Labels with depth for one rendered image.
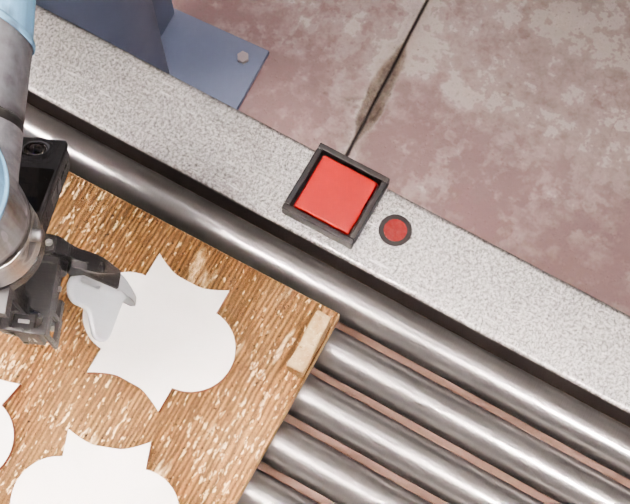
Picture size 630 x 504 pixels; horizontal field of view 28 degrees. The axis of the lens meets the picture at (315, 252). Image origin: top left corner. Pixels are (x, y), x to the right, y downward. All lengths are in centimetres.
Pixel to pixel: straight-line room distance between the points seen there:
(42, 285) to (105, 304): 9
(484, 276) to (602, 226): 104
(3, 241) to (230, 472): 38
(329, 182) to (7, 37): 45
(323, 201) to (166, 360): 21
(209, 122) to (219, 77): 102
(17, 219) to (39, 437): 35
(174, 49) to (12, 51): 146
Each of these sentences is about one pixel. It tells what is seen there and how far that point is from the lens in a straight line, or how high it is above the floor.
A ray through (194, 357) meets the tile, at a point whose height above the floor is 94.
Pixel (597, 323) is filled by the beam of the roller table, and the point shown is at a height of 92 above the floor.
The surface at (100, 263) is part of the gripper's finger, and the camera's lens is 102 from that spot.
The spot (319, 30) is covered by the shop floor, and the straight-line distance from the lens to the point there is 231.
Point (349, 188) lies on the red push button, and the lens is 119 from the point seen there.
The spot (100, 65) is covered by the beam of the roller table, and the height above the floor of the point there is 92.
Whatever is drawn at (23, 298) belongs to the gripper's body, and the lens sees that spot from 96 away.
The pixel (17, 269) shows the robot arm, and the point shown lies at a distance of 89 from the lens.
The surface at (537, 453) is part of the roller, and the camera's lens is 116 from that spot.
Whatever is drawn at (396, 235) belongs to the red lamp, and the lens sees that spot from 119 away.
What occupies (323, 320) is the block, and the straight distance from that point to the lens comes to 112.
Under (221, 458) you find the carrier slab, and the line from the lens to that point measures 112.
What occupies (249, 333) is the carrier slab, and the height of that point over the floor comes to 94.
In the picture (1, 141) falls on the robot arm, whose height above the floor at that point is 131.
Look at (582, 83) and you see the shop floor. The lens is 231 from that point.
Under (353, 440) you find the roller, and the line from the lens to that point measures 115.
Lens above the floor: 205
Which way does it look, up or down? 72 degrees down
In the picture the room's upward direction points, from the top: 1 degrees clockwise
